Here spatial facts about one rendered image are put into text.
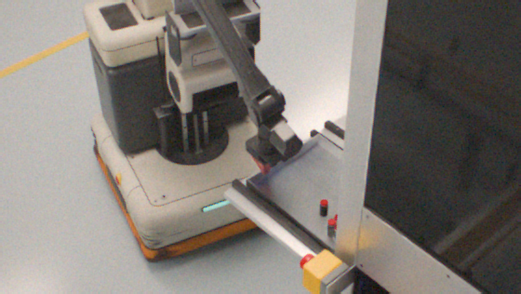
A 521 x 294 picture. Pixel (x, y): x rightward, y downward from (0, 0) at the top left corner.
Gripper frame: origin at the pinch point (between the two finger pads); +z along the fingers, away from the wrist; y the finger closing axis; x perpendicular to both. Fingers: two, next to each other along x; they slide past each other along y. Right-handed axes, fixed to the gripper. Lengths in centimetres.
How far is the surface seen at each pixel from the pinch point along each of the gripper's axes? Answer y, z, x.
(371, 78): 36, -64, -12
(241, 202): 2.1, 3.0, -9.9
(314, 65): -99, 99, 126
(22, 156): -135, 102, -8
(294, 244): 21.2, 1.4, -9.4
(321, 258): 35.9, -14.9, -16.8
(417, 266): 56, -29, -12
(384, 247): 48, -26, -12
